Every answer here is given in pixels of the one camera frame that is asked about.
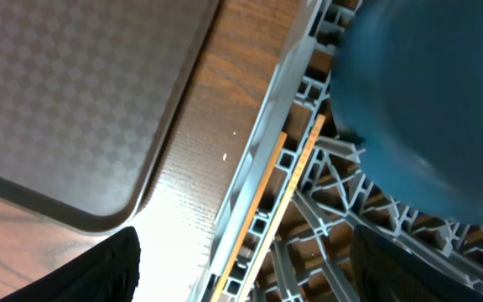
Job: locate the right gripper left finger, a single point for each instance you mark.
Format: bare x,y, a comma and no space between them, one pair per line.
107,272

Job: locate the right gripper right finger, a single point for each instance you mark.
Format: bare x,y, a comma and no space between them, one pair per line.
384,272

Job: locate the wooden chopstick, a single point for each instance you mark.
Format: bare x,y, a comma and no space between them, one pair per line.
282,206
248,219

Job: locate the dark blue bowl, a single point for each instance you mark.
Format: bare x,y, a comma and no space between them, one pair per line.
408,86

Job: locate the grey dishwasher rack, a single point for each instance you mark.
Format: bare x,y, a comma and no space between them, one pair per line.
309,256

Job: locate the brown serving tray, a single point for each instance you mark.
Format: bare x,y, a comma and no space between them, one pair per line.
88,90

